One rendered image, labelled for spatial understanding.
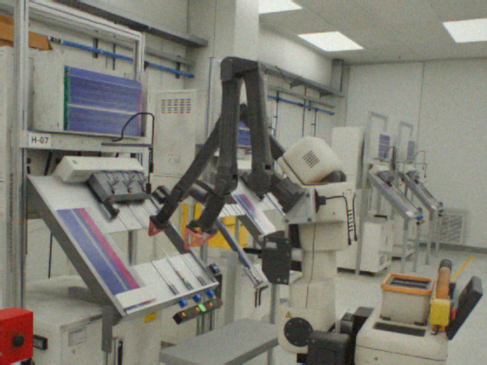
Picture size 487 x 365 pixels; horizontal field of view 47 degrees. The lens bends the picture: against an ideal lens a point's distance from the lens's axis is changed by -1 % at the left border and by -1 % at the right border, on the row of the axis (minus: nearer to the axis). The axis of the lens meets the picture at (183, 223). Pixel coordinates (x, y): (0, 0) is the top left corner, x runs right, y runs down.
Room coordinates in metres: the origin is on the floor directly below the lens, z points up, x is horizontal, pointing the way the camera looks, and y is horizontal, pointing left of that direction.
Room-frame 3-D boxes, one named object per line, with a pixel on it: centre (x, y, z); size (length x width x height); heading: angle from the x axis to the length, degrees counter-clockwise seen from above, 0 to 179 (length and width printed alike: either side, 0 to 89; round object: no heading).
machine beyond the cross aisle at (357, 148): (6.77, -2.19, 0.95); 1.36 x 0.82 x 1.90; 57
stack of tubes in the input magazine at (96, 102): (2.57, 0.41, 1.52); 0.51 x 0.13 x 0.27; 147
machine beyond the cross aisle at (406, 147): (7.97, -3.01, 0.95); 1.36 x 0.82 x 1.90; 57
